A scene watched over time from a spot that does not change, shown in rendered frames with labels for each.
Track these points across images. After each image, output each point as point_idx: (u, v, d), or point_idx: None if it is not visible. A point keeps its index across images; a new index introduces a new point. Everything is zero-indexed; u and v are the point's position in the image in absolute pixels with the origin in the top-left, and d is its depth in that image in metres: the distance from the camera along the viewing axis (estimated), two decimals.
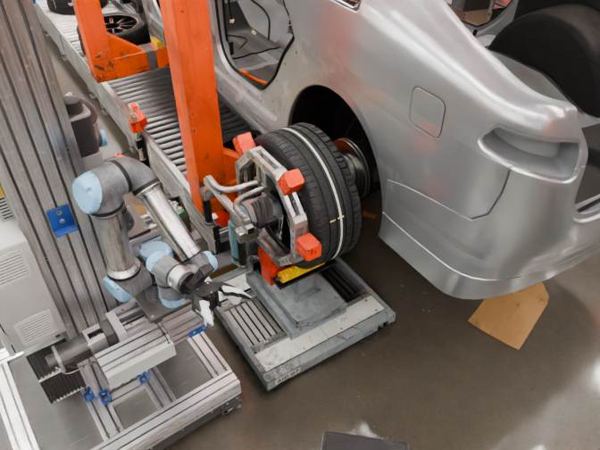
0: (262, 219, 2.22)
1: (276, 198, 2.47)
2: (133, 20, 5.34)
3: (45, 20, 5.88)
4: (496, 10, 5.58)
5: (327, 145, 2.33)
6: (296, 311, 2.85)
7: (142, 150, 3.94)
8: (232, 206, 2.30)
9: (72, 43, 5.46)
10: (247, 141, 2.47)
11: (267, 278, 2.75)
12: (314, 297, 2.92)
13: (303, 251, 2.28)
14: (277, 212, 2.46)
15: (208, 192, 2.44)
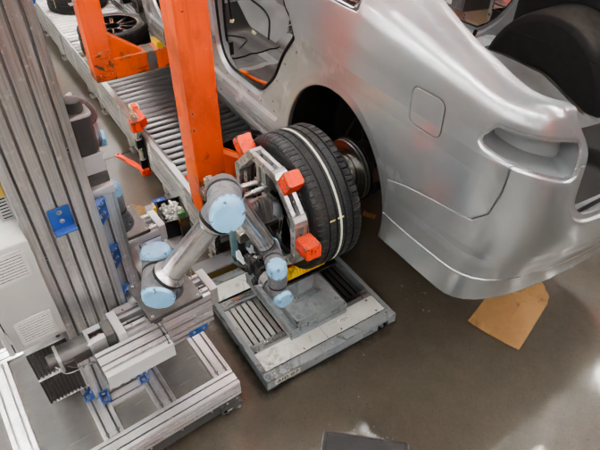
0: (262, 219, 2.22)
1: (276, 198, 2.47)
2: (133, 20, 5.34)
3: (45, 20, 5.88)
4: (496, 10, 5.58)
5: (327, 145, 2.33)
6: (296, 311, 2.85)
7: (142, 150, 3.94)
8: None
9: (72, 43, 5.46)
10: (247, 141, 2.47)
11: None
12: (314, 297, 2.92)
13: (303, 251, 2.28)
14: (277, 212, 2.46)
15: None
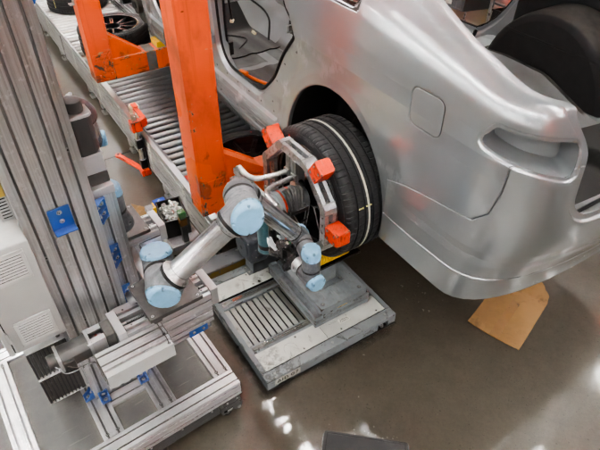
0: (293, 206, 2.28)
1: (304, 187, 2.53)
2: (133, 20, 5.34)
3: (45, 20, 5.88)
4: (496, 10, 5.58)
5: (354, 136, 2.40)
6: (320, 299, 2.91)
7: (142, 150, 3.94)
8: (263, 195, 2.37)
9: (72, 43, 5.46)
10: (276, 132, 2.54)
11: None
12: (337, 287, 2.98)
13: (332, 238, 2.34)
14: (304, 201, 2.52)
15: None
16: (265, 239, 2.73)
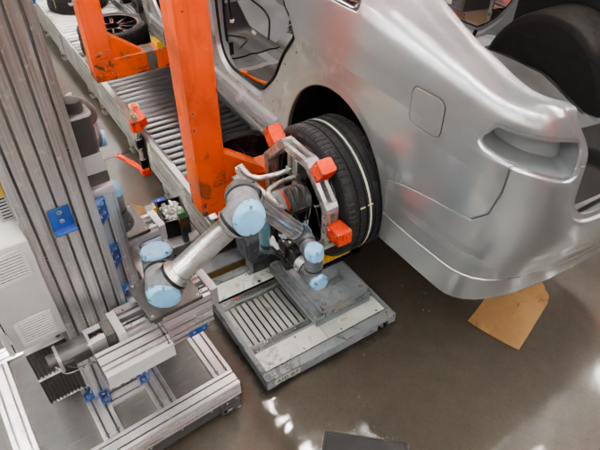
0: (295, 205, 2.28)
1: (305, 187, 2.53)
2: (133, 20, 5.34)
3: (45, 20, 5.88)
4: (496, 10, 5.58)
5: (356, 135, 2.40)
6: (321, 298, 2.91)
7: (142, 150, 3.94)
8: (265, 194, 2.37)
9: (72, 43, 5.46)
10: (278, 131, 2.54)
11: None
12: (338, 286, 2.98)
13: (334, 237, 2.34)
14: (306, 200, 2.52)
15: None
16: (266, 238, 2.73)
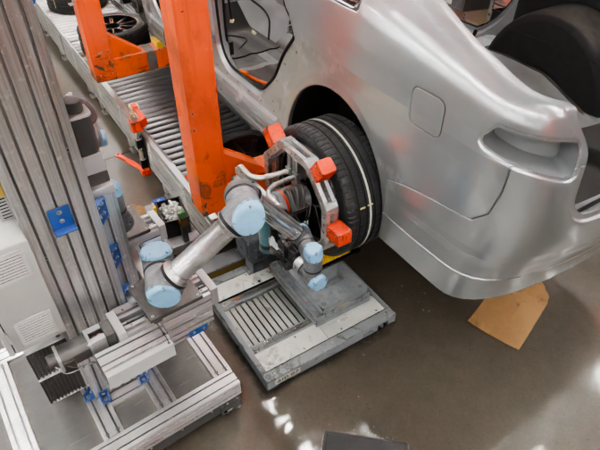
0: (295, 205, 2.28)
1: (305, 187, 2.53)
2: (133, 20, 5.34)
3: (45, 20, 5.88)
4: (496, 10, 5.58)
5: (356, 135, 2.40)
6: (321, 298, 2.91)
7: (142, 150, 3.94)
8: (265, 194, 2.37)
9: (72, 43, 5.46)
10: (278, 131, 2.54)
11: None
12: (338, 286, 2.98)
13: (333, 237, 2.34)
14: (306, 200, 2.52)
15: None
16: (266, 238, 2.73)
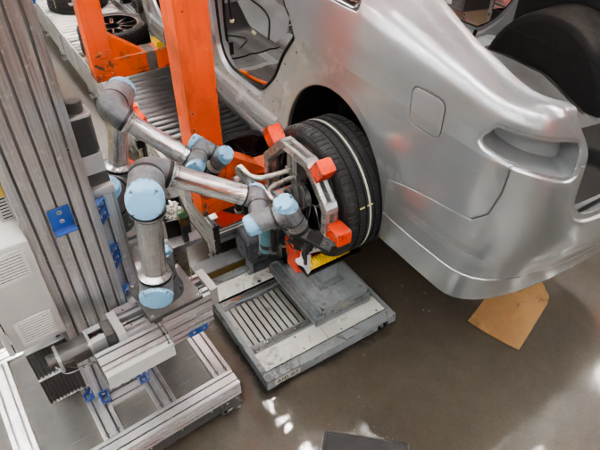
0: None
1: (305, 187, 2.53)
2: (133, 20, 5.34)
3: (45, 20, 5.88)
4: (496, 10, 5.58)
5: (356, 135, 2.40)
6: (321, 298, 2.91)
7: (142, 150, 3.94)
8: None
9: (72, 43, 5.46)
10: (278, 131, 2.54)
11: (294, 266, 2.81)
12: (338, 286, 2.98)
13: (333, 237, 2.34)
14: (306, 200, 2.52)
15: (239, 180, 2.50)
16: (266, 238, 2.73)
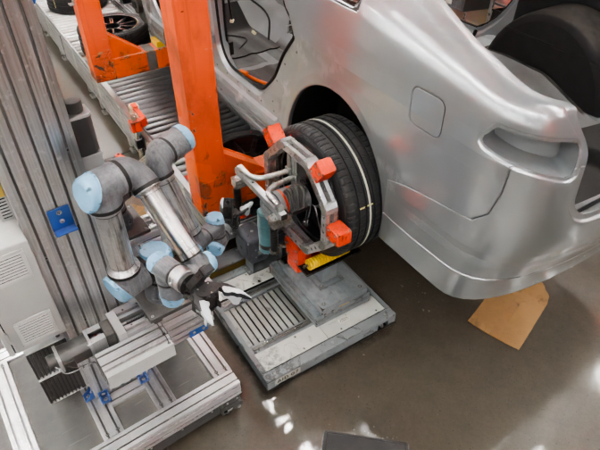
0: (294, 205, 2.28)
1: (305, 187, 2.53)
2: (133, 20, 5.34)
3: (45, 20, 5.88)
4: (496, 10, 5.58)
5: (356, 135, 2.40)
6: (321, 298, 2.91)
7: (142, 150, 3.94)
8: (264, 194, 2.37)
9: (72, 43, 5.46)
10: (278, 131, 2.54)
11: (294, 266, 2.81)
12: (338, 286, 2.98)
13: (333, 237, 2.34)
14: (306, 200, 2.52)
15: (239, 180, 2.50)
16: (266, 238, 2.73)
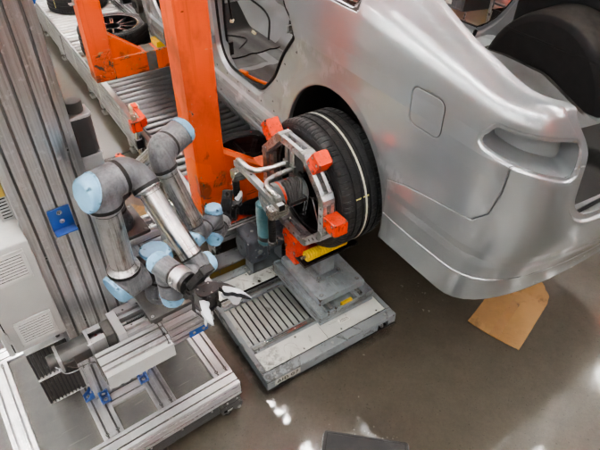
0: (292, 196, 2.33)
1: (303, 179, 2.58)
2: (133, 20, 5.34)
3: (45, 20, 5.88)
4: (496, 10, 5.58)
5: (352, 128, 2.45)
6: (319, 290, 2.96)
7: (142, 150, 3.94)
8: (262, 186, 2.42)
9: (72, 43, 5.46)
10: (275, 125, 2.59)
11: (292, 258, 2.86)
12: (336, 278, 3.03)
13: (329, 229, 2.39)
14: (304, 192, 2.57)
15: (238, 172, 2.55)
16: (264, 230, 2.78)
